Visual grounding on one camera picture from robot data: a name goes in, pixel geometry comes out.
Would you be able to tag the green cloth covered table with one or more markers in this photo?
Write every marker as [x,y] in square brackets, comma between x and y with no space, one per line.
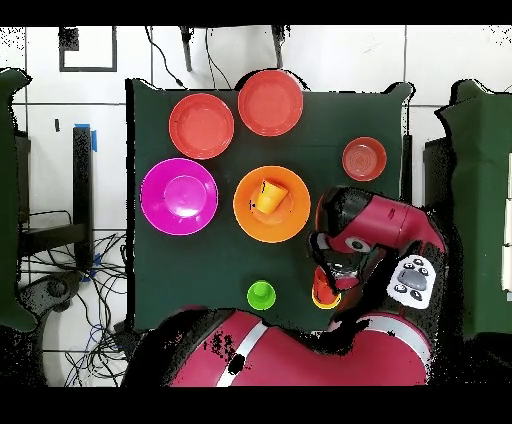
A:
[10,200]
[480,160]

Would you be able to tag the black power strip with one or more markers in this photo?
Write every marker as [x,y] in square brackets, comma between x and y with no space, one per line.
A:
[124,336]

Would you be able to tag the black square frame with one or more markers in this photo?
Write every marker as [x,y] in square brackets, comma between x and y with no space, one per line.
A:
[68,40]

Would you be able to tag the black round device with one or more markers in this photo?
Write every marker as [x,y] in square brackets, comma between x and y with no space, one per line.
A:
[56,288]

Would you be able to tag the red cup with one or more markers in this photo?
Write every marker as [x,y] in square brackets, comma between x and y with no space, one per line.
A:
[322,290]

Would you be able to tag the black upright bar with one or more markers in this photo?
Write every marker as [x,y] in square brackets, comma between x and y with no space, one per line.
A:
[406,168]

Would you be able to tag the black post with blue tape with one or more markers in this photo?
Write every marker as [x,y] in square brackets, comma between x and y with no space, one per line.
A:
[82,180]

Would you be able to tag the black stand leg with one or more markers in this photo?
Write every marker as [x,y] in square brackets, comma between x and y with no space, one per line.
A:
[186,52]
[278,48]

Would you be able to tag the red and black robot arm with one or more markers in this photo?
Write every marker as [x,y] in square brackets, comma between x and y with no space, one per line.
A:
[320,356]

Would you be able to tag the large pink bowl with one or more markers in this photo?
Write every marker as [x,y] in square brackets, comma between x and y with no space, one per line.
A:
[178,196]

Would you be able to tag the orange cup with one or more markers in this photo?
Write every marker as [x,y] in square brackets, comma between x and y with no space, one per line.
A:
[270,198]

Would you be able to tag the yellow cup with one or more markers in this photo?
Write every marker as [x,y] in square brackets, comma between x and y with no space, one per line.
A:
[326,306]

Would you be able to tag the large red bowl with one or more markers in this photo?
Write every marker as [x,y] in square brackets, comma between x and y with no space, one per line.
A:
[270,102]
[201,126]

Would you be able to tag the small red bowl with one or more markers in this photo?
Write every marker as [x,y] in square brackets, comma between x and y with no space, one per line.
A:
[364,158]

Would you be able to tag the large orange bowl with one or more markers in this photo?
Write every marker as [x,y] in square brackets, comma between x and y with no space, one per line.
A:
[248,224]

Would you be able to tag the green cup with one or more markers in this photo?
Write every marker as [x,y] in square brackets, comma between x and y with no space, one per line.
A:
[261,295]

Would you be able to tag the dark green table cloth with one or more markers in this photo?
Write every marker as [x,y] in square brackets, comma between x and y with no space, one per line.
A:
[200,260]

